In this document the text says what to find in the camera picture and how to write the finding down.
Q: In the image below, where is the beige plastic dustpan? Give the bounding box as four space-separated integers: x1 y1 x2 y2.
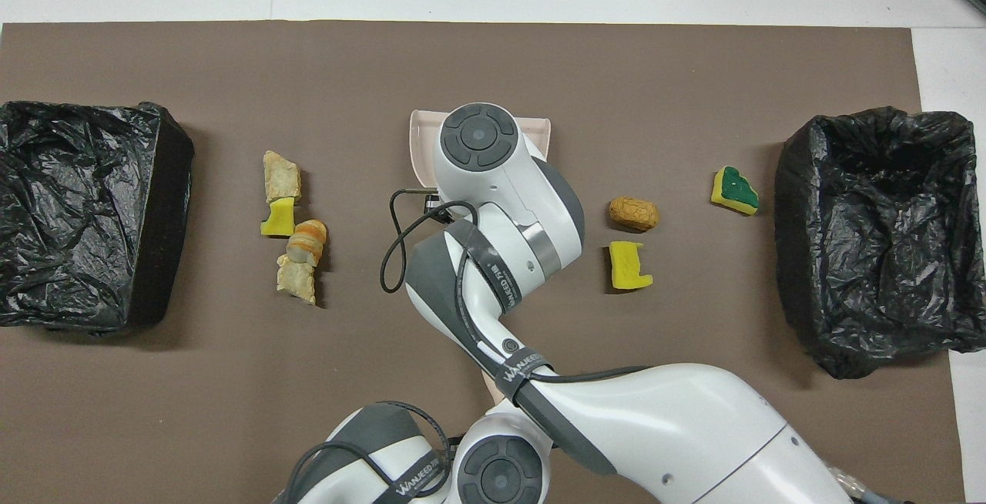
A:
408 109 553 189

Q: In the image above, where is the notched yellow sponge piece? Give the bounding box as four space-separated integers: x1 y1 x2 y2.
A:
609 240 654 291

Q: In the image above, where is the brown potato shaped bread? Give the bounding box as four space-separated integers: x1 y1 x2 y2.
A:
609 196 660 232

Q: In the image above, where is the orange striped croissant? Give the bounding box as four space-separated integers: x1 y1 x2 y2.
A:
285 219 328 266

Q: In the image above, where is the pale bread chunk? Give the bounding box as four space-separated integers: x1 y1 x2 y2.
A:
276 254 318 306

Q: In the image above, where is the small yellow green sponge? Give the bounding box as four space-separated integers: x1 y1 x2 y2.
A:
260 197 298 237

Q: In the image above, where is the tan bread chunk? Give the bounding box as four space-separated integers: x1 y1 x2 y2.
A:
263 150 303 204

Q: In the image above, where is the green topped yellow sponge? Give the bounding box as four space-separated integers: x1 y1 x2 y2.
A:
709 166 760 217

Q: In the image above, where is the bin with crumpled black bag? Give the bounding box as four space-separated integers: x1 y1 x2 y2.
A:
774 106 986 380

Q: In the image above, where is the bin with smooth black bag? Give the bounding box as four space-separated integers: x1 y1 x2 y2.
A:
0 100 196 335

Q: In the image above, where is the brown table mat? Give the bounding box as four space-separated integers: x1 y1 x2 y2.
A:
0 21 968 504

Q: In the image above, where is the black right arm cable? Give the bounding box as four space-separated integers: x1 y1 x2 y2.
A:
380 188 656 412

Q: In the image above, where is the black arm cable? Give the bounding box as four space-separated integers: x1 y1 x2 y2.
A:
380 188 656 412
273 400 457 504

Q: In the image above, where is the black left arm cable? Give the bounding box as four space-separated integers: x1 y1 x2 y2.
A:
273 400 457 504

